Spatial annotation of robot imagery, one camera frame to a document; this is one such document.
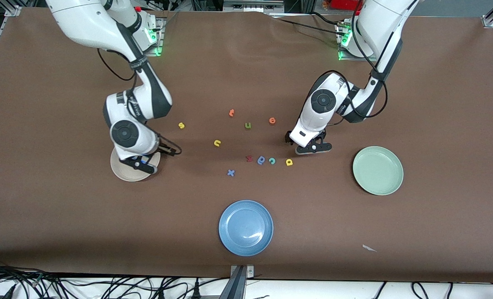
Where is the beige brown plate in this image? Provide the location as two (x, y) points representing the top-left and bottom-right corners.
(110, 145), (161, 182)

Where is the green plate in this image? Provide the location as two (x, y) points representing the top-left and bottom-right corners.
(352, 146), (404, 196)

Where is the blue plate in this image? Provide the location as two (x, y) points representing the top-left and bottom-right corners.
(218, 200), (274, 257)

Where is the red box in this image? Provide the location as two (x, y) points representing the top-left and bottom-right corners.
(331, 0), (361, 11)

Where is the grey metal box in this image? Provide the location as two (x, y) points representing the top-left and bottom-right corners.
(223, 0), (285, 13)

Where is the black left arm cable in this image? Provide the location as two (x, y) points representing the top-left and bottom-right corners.
(309, 0), (389, 127)

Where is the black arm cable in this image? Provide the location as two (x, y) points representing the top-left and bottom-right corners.
(98, 48), (183, 156)
(309, 0), (389, 127)

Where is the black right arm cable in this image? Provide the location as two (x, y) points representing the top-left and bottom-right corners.
(98, 48), (183, 156)

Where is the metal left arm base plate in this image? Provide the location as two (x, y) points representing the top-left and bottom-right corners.
(337, 21), (376, 62)

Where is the black base cable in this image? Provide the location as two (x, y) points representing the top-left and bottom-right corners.
(311, 12), (345, 27)
(271, 16), (347, 38)

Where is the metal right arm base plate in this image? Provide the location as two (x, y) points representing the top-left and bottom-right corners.
(145, 17), (167, 57)

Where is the grey metal camera mount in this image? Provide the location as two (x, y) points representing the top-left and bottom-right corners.
(219, 265), (255, 299)

